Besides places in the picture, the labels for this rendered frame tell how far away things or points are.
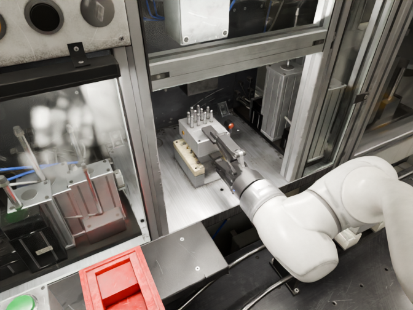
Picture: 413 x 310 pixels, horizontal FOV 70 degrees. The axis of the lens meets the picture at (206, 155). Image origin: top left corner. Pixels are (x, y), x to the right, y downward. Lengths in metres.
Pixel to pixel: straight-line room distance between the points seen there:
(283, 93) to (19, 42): 0.68
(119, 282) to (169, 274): 0.11
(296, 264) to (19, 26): 0.52
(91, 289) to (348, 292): 0.69
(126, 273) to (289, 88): 0.65
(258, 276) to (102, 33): 0.77
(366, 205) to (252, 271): 0.49
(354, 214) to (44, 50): 0.54
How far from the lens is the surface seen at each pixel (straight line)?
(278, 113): 0.94
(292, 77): 0.90
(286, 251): 0.56
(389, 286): 1.07
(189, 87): 0.73
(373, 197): 0.55
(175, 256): 0.71
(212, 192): 0.82
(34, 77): 0.40
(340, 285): 1.01
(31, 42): 0.42
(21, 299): 0.60
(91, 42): 0.43
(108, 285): 0.66
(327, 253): 0.56
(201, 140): 0.76
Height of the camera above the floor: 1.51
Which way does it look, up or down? 40 degrees down
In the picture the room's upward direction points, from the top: straight up
